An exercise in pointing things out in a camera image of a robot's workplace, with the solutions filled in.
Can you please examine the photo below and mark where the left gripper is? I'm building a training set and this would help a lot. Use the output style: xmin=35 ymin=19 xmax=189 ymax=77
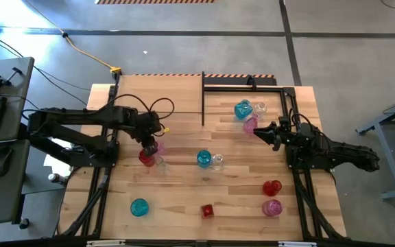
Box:
xmin=134 ymin=111 xmax=164 ymax=158

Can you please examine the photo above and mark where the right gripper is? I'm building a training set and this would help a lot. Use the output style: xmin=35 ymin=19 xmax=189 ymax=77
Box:
xmin=253 ymin=116 xmax=303 ymax=152

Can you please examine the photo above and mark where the red ribbed bottle vase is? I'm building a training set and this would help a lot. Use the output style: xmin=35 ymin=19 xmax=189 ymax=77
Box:
xmin=138 ymin=149 xmax=156 ymax=168

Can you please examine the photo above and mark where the clear faceted tall vase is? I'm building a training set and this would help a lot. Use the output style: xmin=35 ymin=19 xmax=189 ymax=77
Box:
xmin=155 ymin=156 xmax=171 ymax=176

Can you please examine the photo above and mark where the blue bulbous glass vase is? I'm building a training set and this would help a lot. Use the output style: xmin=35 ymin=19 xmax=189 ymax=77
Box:
xmin=234 ymin=99 xmax=254 ymax=121

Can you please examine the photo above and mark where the blue cylindrical glass vase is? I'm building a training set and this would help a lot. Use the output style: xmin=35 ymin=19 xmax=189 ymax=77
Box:
xmin=197 ymin=149 xmax=213 ymax=169

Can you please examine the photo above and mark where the blue round dotted vase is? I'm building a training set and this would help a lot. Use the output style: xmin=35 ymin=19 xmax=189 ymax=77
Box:
xmin=130 ymin=198 xmax=150 ymax=218

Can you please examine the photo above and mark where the clear round ribbed vase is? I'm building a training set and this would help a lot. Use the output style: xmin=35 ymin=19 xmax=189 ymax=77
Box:
xmin=211 ymin=153 xmax=226 ymax=172

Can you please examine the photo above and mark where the red square ribbed vase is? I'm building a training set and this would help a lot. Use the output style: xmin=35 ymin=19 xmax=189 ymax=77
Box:
xmin=200 ymin=204 xmax=215 ymax=220

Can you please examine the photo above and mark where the pink slender glass vase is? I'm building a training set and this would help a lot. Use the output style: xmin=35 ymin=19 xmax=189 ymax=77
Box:
xmin=242 ymin=115 xmax=259 ymax=135

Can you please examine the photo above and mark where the clear small glass vase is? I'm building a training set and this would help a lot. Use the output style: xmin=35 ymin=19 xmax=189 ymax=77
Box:
xmin=253 ymin=102 xmax=268 ymax=117

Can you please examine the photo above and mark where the red flared glass vase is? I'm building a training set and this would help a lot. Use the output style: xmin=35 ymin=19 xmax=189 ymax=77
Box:
xmin=262 ymin=179 xmax=283 ymax=198

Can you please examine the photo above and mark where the pink round swirl vase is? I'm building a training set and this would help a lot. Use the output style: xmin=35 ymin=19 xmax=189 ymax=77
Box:
xmin=261 ymin=198 xmax=284 ymax=218

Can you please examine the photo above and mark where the small grey bottle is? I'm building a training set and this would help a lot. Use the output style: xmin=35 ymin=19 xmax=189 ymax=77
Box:
xmin=47 ymin=173 xmax=68 ymax=186

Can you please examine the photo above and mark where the white paper sheet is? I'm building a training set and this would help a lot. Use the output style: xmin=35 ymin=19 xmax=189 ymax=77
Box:
xmin=43 ymin=137 xmax=82 ymax=178

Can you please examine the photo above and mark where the grey metal table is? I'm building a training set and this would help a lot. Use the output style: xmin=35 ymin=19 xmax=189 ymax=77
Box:
xmin=355 ymin=89 xmax=395 ymax=202

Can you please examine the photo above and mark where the grey desk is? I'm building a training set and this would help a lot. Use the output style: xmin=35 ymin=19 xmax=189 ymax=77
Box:
xmin=0 ymin=56 xmax=36 ymax=227

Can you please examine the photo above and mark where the black computer mouse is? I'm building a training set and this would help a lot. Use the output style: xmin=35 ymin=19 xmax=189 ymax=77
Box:
xmin=0 ymin=146 xmax=14 ymax=178

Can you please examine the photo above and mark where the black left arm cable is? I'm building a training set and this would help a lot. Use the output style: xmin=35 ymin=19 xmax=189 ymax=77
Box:
xmin=96 ymin=93 xmax=176 ymax=121

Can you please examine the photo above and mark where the wooden shelf with black frame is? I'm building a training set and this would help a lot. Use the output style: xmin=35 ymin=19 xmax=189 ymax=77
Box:
xmin=113 ymin=71 xmax=206 ymax=127

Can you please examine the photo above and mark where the white frame bracket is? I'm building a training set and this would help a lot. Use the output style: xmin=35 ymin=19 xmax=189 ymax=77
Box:
xmin=86 ymin=239 xmax=126 ymax=247
xmin=278 ymin=241 xmax=318 ymax=247

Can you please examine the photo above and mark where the yellow floor cable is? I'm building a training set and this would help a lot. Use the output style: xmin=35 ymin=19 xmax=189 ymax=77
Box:
xmin=22 ymin=0 xmax=116 ymax=71

